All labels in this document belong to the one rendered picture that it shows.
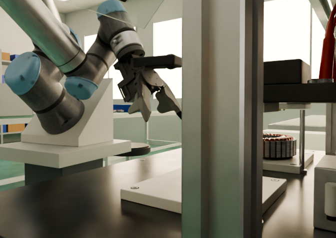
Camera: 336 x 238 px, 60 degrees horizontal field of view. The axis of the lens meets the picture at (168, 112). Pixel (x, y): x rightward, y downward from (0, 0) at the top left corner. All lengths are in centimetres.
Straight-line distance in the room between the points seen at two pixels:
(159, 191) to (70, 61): 48
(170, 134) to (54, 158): 530
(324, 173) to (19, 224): 27
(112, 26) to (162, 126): 548
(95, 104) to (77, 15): 741
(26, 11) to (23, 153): 42
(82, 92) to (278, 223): 58
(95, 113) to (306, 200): 75
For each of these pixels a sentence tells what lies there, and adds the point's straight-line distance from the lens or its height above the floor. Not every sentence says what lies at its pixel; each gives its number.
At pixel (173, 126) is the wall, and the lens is 602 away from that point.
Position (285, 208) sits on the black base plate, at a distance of 34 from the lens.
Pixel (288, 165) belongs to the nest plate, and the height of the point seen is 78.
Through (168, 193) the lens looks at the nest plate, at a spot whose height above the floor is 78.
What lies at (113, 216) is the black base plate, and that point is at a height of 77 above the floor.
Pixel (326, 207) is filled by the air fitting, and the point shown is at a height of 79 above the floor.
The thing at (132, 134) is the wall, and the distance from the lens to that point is 670.
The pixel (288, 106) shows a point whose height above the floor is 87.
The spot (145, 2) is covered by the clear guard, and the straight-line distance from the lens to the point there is 48.
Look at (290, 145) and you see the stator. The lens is 55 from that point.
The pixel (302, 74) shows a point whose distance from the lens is 30.
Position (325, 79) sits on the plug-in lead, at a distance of 29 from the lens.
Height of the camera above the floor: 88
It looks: 2 degrees down
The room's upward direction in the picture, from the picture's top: straight up
